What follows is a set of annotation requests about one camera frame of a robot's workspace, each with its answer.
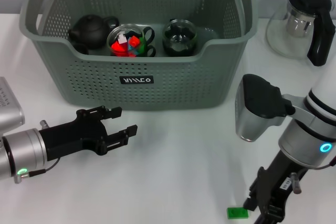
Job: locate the small black clay cup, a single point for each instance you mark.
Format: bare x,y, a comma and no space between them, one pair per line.
82,48

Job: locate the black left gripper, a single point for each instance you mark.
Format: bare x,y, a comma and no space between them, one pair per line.
73,136

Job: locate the green brick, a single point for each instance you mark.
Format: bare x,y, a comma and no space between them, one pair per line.
142,48
237,213

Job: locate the grey perforated storage basket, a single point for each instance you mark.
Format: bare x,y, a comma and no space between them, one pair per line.
157,90

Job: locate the silver left connector plug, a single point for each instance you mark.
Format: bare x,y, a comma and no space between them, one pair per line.
44,123

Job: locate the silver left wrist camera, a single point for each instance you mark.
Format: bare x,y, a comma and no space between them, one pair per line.
9,108

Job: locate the teal square brick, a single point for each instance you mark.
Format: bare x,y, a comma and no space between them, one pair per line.
134,48

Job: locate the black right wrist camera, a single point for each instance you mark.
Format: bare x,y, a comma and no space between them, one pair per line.
260,103

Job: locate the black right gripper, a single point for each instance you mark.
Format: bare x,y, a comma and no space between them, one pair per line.
275,182

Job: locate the silver connector plug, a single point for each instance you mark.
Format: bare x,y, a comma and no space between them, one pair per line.
44,123
296,183

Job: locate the black clay teapot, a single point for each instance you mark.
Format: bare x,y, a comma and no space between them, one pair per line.
90,31

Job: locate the silver right connector plug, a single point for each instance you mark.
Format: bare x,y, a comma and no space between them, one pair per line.
296,183

